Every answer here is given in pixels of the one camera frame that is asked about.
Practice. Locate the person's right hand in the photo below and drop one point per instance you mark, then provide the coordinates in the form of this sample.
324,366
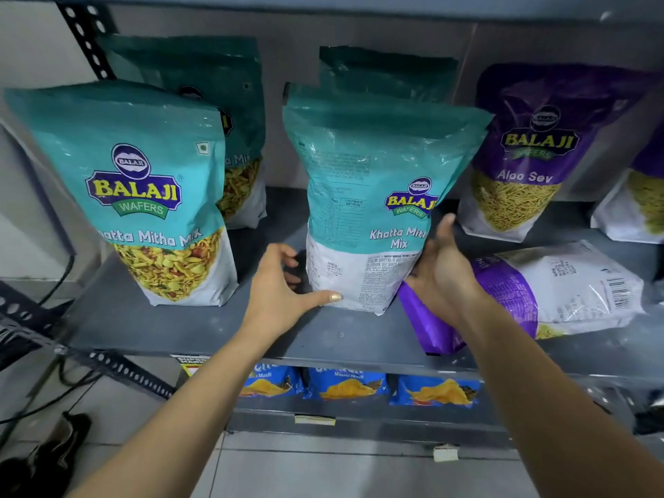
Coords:
448,285

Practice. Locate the teal snack mix packet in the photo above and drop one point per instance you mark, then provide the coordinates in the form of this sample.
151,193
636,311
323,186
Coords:
358,176
129,165
228,72
384,72

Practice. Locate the white shelf label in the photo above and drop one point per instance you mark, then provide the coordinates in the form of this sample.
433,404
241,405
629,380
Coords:
446,453
315,420

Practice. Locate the person's left thumb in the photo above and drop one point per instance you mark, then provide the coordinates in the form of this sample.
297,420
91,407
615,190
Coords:
321,299

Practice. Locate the person's right forearm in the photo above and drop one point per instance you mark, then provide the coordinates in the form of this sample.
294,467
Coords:
550,404

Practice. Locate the black shoe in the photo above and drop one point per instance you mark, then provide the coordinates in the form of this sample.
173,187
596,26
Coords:
49,459

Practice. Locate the purple sev snack packet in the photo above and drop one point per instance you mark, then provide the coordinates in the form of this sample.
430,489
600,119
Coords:
565,285
643,202
524,165

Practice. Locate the person's left forearm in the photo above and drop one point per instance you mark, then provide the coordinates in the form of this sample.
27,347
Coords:
186,409

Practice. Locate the blue chips packet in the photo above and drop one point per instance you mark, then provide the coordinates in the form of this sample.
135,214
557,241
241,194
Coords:
272,382
347,386
441,393

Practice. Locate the person's right thumb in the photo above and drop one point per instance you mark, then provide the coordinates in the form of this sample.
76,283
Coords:
445,233

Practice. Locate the grey metal shelf rack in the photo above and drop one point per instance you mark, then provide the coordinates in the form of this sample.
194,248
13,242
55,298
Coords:
332,339

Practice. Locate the person's left hand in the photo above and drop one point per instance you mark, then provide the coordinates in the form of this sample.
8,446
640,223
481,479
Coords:
272,300

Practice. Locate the black slotted metal frame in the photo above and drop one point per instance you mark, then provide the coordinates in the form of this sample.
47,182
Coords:
124,370

